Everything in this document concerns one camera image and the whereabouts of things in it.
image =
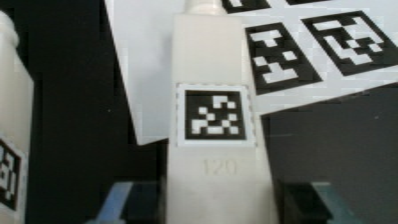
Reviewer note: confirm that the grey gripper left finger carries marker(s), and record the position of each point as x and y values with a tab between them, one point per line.
130	205

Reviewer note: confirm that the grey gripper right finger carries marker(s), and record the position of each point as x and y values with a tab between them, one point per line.
311	204

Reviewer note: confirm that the white desk leg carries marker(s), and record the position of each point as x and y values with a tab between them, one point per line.
218	190
16	98

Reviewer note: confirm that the fiducial marker plate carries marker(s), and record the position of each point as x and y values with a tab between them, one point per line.
307	49

